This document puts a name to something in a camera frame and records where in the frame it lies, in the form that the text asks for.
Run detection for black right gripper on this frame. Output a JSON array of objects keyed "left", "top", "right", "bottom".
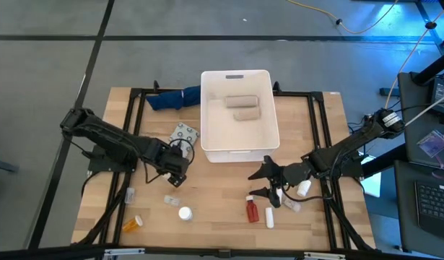
[{"left": 247, "top": 155, "right": 313, "bottom": 209}]

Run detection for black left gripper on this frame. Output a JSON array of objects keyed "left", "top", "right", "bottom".
[{"left": 151, "top": 142, "right": 190, "bottom": 188}]

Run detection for small white bottle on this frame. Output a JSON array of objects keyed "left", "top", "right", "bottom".
[{"left": 296, "top": 179, "right": 312, "bottom": 198}]

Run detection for large white pill bottle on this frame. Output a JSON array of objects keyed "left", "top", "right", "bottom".
[{"left": 178, "top": 206, "right": 193, "bottom": 222}]

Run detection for white plastic tube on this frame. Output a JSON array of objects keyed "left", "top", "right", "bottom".
[{"left": 264, "top": 207, "right": 275, "bottom": 229}]

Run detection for red liquid bottle white cap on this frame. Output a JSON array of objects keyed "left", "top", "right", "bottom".
[{"left": 245, "top": 195, "right": 261, "bottom": 223}]

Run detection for orange pill bottle white cap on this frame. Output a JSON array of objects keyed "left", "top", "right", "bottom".
[{"left": 122, "top": 215, "right": 144, "bottom": 233}]

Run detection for beige elastic bandage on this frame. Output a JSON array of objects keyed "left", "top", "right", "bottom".
[
  {"left": 232, "top": 107, "right": 261, "bottom": 122},
  {"left": 225, "top": 95, "right": 260, "bottom": 108}
]

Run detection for white perforated plastic basket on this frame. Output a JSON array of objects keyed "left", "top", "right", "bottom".
[{"left": 200, "top": 69, "right": 281, "bottom": 163}]

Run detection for navy blue cloth bag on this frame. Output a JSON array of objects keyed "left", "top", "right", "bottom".
[{"left": 145, "top": 85, "right": 202, "bottom": 111}]

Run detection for black crossbar with silver brackets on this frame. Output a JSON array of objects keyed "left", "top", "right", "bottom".
[{"left": 0, "top": 243, "right": 444, "bottom": 260}]

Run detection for black side desk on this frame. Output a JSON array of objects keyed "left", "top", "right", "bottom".
[
  {"left": 397, "top": 71, "right": 444, "bottom": 170},
  {"left": 393, "top": 160, "right": 444, "bottom": 254}
]

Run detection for black keyboard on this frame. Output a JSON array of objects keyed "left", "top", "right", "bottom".
[{"left": 414, "top": 180, "right": 444, "bottom": 241}]

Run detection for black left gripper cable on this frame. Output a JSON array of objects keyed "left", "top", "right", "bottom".
[{"left": 167, "top": 138, "right": 196, "bottom": 165}]

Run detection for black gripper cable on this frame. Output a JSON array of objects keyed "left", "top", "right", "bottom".
[
  {"left": 282, "top": 186, "right": 333, "bottom": 203},
  {"left": 167, "top": 138, "right": 196, "bottom": 165}
]

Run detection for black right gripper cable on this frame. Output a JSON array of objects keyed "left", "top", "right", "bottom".
[{"left": 282, "top": 186, "right": 333, "bottom": 203}]

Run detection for black aluminium table frame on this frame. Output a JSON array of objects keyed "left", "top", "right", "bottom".
[{"left": 71, "top": 81, "right": 376, "bottom": 254}]

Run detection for yellow floor cable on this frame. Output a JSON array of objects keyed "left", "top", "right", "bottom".
[{"left": 286, "top": 0, "right": 399, "bottom": 35}]

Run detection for white cable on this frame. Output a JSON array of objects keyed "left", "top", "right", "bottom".
[{"left": 405, "top": 92, "right": 444, "bottom": 127}]

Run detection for yellow hanging cable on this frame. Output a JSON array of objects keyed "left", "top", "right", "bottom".
[{"left": 383, "top": 2, "right": 444, "bottom": 109}]

